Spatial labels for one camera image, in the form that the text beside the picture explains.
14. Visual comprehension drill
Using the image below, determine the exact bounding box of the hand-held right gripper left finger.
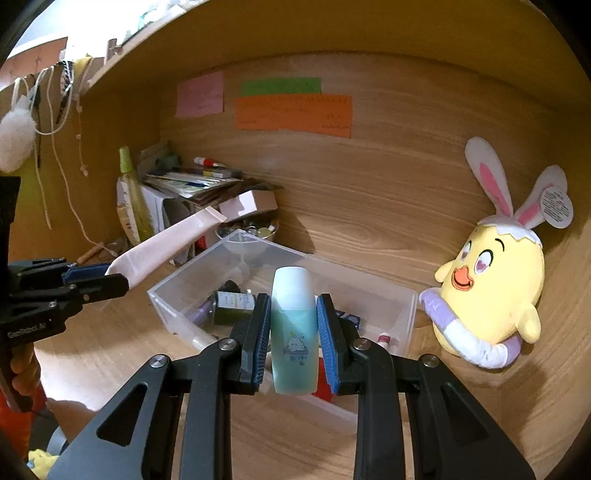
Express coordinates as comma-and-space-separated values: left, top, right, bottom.
46, 293, 273, 480

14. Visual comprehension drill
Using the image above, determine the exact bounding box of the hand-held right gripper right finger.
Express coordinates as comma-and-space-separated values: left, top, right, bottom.
315, 293, 539, 480

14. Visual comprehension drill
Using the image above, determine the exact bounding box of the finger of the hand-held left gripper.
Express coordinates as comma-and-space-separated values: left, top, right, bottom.
17, 273, 130, 320
11, 257, 114, 287

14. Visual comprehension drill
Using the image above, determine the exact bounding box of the blue-green lotion bottle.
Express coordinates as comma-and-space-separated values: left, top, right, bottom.
270, 267, 321, 396

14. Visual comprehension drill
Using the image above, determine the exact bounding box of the red box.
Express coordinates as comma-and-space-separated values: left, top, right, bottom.
312, 355, 335, 401

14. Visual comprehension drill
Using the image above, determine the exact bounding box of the clear plastic storage box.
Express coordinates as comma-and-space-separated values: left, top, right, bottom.
147, 229, 419, 418

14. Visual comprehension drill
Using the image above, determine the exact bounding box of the pink cosmetic tube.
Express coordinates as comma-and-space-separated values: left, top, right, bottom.
105, 206, 228, 289

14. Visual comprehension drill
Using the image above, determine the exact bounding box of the person's left forearm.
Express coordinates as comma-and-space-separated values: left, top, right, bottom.
0, 387, 34, 460

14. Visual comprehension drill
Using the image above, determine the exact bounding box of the person's left hand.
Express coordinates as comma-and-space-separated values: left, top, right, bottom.
9, 350, 48, 409

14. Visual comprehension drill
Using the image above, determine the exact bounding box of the dark green glass bottle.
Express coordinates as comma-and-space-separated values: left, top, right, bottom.
216, 291, 257, 326

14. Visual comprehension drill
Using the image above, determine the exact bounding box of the clear tube with red cap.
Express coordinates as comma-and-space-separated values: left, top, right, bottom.
376, 332, 403, 357

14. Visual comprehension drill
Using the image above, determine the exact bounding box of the small purple bottle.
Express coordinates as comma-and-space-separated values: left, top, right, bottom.
189, 300, 216, 329

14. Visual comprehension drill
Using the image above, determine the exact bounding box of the yellow-green spray bottle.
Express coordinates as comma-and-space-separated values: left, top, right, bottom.
117, 146, 156, 246

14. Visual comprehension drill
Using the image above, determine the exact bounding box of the glass bowl with items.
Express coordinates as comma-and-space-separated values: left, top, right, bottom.
215, 222, 280, 256

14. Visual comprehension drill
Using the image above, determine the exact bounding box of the stack of booklets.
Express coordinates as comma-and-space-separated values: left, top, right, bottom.
143, 170, 246, 201

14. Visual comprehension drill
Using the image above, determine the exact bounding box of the open white cardboard box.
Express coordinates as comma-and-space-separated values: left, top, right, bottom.
218, 188, 284, 223

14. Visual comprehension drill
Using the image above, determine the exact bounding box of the white fluffy pompom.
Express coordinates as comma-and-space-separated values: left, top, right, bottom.
0, 96, 36, 170

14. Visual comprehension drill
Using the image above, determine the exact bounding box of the yellow chick plush toy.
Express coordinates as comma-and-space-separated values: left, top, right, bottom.
419, 136, 574, 370

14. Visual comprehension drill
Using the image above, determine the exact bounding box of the pink paper note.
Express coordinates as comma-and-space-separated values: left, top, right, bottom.
176, 71, 226, 118

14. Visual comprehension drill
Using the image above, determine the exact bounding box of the orange paper note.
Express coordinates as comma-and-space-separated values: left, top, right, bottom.
235, 95, 353, 138

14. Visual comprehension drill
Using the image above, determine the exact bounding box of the green paper note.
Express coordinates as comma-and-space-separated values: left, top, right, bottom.
240, 76, 323, 97

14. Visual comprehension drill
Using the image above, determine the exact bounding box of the white hanging cord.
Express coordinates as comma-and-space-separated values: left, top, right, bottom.
13, 64, 118, 259

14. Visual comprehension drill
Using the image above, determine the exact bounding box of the beaded hanging string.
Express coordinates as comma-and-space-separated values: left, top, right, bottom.
75, 55, 92, 177

